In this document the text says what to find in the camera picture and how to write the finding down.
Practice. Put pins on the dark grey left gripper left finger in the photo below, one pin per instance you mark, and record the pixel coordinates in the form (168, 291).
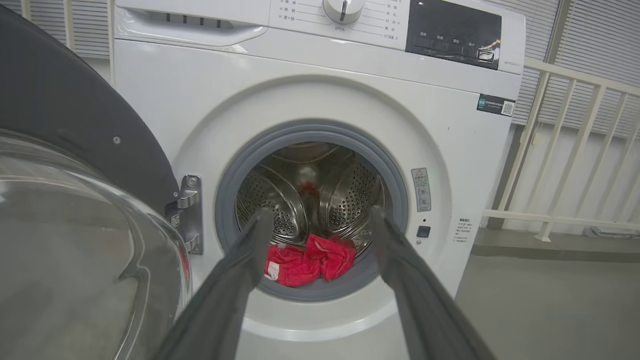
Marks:
(220, 310)

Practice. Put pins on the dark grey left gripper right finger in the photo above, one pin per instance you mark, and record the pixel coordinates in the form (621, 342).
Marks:
(425, 310)

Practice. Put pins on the red cloth garment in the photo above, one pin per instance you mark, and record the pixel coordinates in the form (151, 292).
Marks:
(300, 265)

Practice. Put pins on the dark round washer door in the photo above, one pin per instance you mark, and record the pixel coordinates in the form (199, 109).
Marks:
(65, 125)

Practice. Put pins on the metal door hinge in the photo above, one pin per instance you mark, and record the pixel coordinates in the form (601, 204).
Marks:
(190, 210)

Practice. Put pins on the steel washer drum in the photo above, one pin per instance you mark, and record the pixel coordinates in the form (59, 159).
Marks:
(350, 195)

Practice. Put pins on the white washing machine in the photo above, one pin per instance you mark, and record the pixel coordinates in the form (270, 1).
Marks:
(200, 100)

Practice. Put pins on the black washing machine display panel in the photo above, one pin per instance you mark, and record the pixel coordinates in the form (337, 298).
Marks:
(450, 30)

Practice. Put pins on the white washing machine dial knob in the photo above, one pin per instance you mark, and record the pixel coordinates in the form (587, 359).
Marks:
(344, 10)

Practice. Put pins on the printed instruction text label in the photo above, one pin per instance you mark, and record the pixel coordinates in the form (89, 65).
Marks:
(462, 230)

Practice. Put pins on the grey warning sticker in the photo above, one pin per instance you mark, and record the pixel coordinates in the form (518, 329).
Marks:
(421, 190)

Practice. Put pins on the black QR code sticker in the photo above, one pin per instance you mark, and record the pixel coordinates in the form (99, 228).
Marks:
(495, 105)

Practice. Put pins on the white metal railing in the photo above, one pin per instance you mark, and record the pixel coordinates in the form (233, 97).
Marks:
(580, 140)

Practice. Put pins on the white detergent drawer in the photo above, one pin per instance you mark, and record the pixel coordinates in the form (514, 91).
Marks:
(200, 20)

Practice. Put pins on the grey floor bracket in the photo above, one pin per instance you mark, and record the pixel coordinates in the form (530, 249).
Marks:
(610, 232)

